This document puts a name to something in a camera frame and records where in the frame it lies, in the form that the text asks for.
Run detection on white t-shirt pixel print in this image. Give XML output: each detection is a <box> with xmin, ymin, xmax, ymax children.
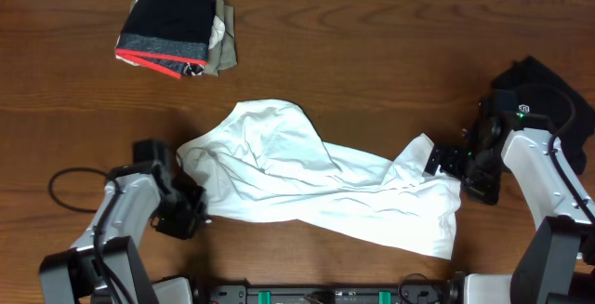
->
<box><xmin>178</xmin><ymin>99</ymin><xmax>461</xmax><ymax>259</ymax></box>

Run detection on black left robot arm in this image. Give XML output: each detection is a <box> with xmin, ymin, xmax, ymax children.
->
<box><xmin>39</xmin><ymin>161</ymin><xmax>208</xmax><ymax>303</ymax></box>

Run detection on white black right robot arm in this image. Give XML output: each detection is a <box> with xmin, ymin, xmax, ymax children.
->
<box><xmin>424</xmin><ymin>127</ymin><xmax>594</xmax><ymax>303</ymax></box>

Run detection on black t-shirt white logo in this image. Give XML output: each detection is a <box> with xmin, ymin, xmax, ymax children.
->
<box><xmin>490</xmin><ymin>55</ymin><xmax>595</xmax><ymax>176</ymax></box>

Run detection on olive grey folded garment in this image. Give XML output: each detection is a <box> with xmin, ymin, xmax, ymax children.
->
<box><xmin>203</xmin><ymin>0</ymin><xmax>237</xmax><ymax>76</ymax></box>

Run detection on black folded garment pink trim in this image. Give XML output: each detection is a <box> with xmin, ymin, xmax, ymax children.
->
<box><xmin>114</xmin><ymin>0</ymin><xmax>217</xmax><ymax>80</ymax></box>

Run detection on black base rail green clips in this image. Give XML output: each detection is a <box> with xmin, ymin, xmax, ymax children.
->
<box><xmin>192</xmin><ymin>272</ymin><xmax>465</xmax><ymax>304</ymax></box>

